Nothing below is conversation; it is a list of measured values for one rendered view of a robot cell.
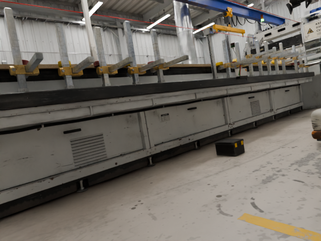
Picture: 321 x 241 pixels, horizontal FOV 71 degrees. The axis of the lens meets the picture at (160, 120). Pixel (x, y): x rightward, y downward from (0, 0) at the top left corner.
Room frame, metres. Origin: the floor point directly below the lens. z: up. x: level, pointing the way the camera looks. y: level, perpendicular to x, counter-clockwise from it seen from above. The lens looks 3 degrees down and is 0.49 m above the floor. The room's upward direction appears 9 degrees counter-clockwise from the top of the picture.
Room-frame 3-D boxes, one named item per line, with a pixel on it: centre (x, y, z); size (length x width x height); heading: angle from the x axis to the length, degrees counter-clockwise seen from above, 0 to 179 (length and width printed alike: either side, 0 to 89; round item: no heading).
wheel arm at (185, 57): (1.86, -0.13, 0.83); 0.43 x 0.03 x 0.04; 40
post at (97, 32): (1.57, 0.33, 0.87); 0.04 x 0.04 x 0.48; 40
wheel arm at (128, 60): (1.54, 0.25, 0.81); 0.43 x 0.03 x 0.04; 40
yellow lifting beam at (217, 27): (7.47, -2.70, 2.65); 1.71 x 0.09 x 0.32; 130
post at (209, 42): (2.36, -0.63, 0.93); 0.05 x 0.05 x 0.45; 40
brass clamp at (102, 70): (1.59, 0.31, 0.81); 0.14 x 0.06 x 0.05; 130
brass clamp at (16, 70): (1.27, 0.69, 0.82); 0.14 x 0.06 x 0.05; 130
